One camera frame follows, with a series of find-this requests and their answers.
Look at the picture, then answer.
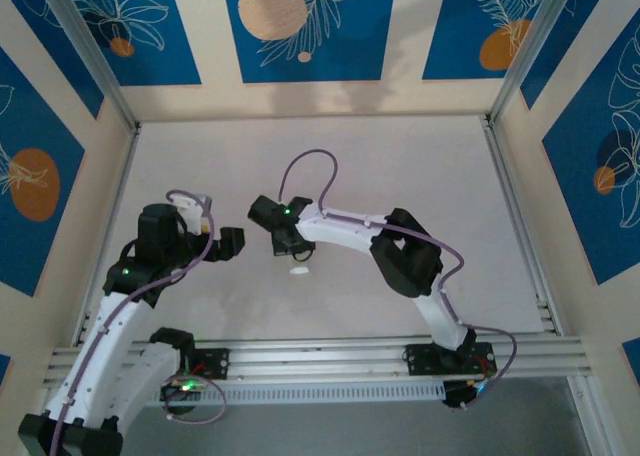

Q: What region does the black electronics box green light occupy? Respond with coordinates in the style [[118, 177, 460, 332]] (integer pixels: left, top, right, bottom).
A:
[[442, 379, 489, 410], [159, 378, 204, 408]]

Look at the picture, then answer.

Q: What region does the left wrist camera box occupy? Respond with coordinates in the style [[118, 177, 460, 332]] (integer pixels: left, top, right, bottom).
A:
[[182, 194, 213, 236]]

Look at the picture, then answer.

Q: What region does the aluminium side rail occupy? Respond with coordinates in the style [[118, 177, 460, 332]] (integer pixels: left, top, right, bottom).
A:
[[479, 115, 565, 336], [72, 123, 144, 348]]

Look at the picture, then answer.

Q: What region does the aluminium frame beam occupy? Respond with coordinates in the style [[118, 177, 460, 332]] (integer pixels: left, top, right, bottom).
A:
[[43, 334, 592, 388]]

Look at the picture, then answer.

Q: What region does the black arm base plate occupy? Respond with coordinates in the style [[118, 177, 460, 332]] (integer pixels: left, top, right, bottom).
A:
[[405, 343, 498, 376], [177, 348, 231, 381]]

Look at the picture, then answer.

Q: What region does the grey slotted cable duct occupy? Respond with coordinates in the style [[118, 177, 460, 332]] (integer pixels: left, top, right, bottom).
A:
[[144, 381, 447, 408]]

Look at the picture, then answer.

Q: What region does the aluminium frame post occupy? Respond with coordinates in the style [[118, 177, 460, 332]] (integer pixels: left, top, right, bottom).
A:
[[485, 0, 575, 127], [35, 0, 142, 132]]

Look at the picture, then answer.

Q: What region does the aluminium frame leg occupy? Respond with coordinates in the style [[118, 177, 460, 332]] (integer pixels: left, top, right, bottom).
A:
[[567, 375, 604, 456]]

